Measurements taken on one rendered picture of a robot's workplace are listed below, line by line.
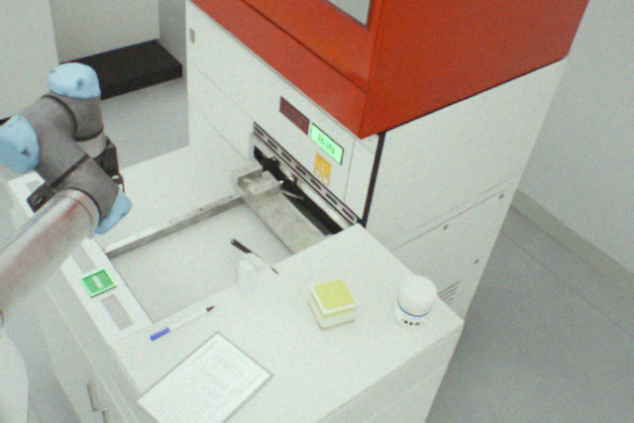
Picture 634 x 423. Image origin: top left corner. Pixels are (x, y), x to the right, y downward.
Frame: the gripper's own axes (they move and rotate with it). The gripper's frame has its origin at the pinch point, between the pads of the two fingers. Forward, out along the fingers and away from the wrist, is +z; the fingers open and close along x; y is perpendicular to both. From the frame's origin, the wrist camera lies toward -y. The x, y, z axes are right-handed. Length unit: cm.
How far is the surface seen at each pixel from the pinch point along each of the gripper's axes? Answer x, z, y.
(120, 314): -9.2, 15.1, 1.1
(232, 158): 35, 29, 55
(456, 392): -33, 111, 108
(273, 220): 3, 23, 47
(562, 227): -5, 103, 206
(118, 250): 17.0, 26.6, 11.9
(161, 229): 17.1, 25.8, 23.6
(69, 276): 4.7, 14.7, -3.4
